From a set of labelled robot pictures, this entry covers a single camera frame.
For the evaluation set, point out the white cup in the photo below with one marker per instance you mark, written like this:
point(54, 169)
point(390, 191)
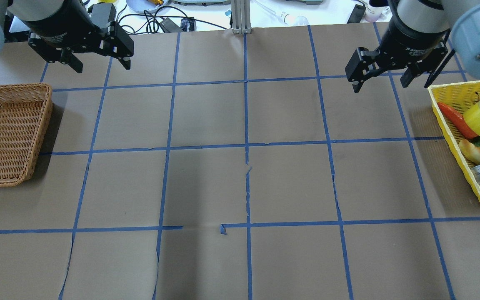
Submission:
point(374, 9)

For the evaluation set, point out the light bulb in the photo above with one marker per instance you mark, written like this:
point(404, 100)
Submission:
point(293, 20)

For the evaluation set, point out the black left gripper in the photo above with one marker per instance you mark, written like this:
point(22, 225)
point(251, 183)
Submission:
point(58, 26)

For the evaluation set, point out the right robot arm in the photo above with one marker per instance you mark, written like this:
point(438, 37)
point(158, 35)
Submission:
point(461, 17)

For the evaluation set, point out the white plate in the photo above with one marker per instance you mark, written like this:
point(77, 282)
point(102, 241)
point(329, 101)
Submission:
point(139, 6)

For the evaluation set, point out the yellow plastic basket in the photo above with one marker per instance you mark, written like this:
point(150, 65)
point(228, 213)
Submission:
point(460, 96)

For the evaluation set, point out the black power adapter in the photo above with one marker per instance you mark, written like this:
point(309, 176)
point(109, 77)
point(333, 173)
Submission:
point(102, 14)

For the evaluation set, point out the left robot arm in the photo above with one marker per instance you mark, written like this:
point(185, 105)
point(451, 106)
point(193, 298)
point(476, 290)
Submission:
point(59, 29)

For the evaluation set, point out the orange toy carrot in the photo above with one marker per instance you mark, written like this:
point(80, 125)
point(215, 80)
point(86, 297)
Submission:
point(457, 120)

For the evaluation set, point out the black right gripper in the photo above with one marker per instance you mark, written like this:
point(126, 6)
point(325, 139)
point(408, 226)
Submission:
point(411, 39)

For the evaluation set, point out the aluminium frame post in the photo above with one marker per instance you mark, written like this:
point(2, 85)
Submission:
point(241, 17)

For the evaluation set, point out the brown wicker basket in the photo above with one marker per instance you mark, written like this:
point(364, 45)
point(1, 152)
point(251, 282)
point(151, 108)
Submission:
point(25, 113)

